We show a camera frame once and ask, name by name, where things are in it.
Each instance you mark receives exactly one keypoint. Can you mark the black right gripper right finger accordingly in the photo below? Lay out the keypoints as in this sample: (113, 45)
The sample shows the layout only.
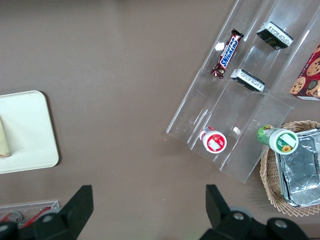
(220, 215)

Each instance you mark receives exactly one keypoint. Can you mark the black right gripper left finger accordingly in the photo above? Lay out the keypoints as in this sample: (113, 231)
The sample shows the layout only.
(72, 212)

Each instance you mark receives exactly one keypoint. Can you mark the plastic-wrapped sandwich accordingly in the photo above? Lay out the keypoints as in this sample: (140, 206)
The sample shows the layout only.
(3, 140)

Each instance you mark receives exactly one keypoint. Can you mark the wicker basket holding foil container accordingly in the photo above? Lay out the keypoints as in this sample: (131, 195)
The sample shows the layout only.
(268, 180)

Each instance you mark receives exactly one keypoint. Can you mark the cream plastic tray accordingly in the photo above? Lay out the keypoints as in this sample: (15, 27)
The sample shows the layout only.
(30, 130)

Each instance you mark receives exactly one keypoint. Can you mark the red wrapped item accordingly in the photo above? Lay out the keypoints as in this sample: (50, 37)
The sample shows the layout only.
(37, 214)

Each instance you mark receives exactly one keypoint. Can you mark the small clear acrylic box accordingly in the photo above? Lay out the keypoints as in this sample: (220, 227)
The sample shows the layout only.
(30, 205)

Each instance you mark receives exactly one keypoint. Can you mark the red-lidded small bottle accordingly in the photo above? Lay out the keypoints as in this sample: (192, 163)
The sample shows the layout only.
(214, 142)

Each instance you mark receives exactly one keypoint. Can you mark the aluminium foil container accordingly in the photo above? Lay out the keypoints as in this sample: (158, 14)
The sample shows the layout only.
(302, 172)

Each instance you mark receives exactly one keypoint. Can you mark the green-lidded small bottle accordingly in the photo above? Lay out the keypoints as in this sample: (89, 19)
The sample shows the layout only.
(283, 142)

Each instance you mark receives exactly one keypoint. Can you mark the clear acrylic display rack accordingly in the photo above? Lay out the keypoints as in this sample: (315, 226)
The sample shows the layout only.
(225, 112)

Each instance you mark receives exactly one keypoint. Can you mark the black box with white label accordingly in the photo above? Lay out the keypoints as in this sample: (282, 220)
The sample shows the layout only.
(274, 36)
(248, 80)

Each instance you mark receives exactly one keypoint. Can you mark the Snickers chocolate bar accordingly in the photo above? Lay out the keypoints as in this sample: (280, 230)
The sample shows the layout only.
(228, 53)

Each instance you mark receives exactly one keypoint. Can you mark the red chocolate chip cookie box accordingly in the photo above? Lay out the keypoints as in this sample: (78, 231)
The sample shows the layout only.
(308, 77)

